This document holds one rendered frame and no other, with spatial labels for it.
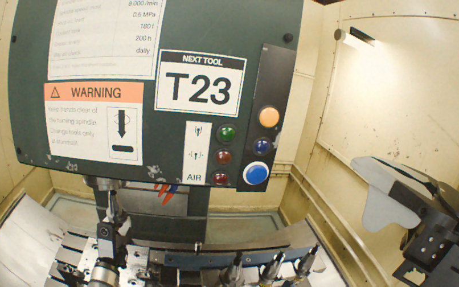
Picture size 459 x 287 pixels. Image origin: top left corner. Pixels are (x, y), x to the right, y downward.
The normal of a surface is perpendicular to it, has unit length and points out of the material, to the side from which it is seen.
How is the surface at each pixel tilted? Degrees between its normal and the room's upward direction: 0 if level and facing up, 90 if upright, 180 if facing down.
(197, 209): 90
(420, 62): 90
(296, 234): 25
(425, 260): 90
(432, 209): 90
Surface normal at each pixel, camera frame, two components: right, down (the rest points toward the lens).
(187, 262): 0.15, -0.92
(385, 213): -0.79, 0.11
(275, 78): 0.16, 0.39
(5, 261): 0.54, -0.80
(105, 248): 0.21, -0.14
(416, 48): -0.98, -0.07
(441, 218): -0.65, 0.18
